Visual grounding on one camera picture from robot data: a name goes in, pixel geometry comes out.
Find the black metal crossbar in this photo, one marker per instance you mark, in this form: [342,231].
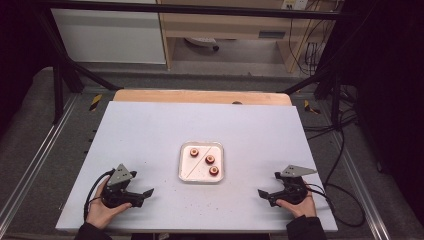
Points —
[200,10]

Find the white wall socket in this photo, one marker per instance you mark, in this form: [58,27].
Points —
[295,4]

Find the black metal stand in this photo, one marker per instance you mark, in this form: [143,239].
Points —
[61,76]
[328,83]

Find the black curtain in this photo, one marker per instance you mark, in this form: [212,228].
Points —
[390,100]
[18,50]

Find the person's right hand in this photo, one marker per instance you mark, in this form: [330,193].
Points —
[305,209]

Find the aluminium rail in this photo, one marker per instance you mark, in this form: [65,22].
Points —
[36,160]
[361,186]

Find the wooden table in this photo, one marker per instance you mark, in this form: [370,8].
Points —
[200,97]

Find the white square tray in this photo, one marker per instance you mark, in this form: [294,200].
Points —
[200,175]

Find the office chair base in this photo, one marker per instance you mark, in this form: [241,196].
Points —
[203,42]

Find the yellow black tape strip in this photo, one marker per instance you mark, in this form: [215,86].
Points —
[95,102]
[311,107]

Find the red hawthorn fruit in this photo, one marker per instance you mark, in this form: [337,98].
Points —
[214,171]
[194,152]
[209,159]

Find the white cabinet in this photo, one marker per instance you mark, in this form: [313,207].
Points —
[110,33]

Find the person's left hand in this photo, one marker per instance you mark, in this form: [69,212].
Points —
[96,213]

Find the light wooden desk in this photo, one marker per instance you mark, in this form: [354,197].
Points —
[230,23]

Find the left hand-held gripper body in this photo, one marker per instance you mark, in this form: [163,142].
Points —
[116,195]

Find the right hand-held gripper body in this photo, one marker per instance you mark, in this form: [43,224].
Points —
[293,191]

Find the thin wooden skewer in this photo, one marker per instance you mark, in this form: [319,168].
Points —
[199,162]

